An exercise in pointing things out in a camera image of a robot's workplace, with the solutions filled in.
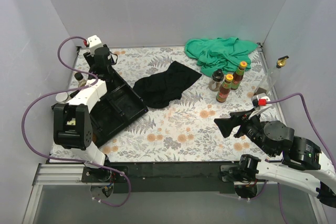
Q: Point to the yellow cap sauce bottle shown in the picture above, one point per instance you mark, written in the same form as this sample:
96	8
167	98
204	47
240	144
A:
238	75
224	88

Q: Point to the black cloth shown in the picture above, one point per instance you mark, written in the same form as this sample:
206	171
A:
158	90

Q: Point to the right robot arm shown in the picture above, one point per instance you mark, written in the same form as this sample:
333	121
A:
303	166

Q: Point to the black cap spice jar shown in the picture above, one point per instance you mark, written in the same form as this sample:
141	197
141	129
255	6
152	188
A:
216	80

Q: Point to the blue label spice jar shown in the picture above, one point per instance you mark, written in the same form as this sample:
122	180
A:
62	97

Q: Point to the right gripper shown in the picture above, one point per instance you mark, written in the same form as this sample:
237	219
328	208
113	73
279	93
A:
242	123

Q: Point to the green cloth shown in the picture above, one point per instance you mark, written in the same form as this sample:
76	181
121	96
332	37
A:
221	53

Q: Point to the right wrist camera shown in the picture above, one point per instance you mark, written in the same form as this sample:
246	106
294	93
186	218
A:
260	103

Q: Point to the pink cap spice bottle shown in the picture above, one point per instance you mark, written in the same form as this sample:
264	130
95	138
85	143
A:
94	138

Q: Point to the dark soy sauce bottle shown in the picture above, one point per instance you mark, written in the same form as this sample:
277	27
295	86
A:
80	79

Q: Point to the tall gold spout bottle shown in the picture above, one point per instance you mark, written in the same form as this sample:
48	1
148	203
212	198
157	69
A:
271	77

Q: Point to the black compartment tray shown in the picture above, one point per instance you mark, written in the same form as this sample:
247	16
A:
116	110

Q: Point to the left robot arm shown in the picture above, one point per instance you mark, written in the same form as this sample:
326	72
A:
73	130

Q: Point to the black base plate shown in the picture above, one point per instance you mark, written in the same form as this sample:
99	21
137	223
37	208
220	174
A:
160	177

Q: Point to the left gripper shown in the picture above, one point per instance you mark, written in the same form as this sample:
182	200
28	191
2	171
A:
92	67

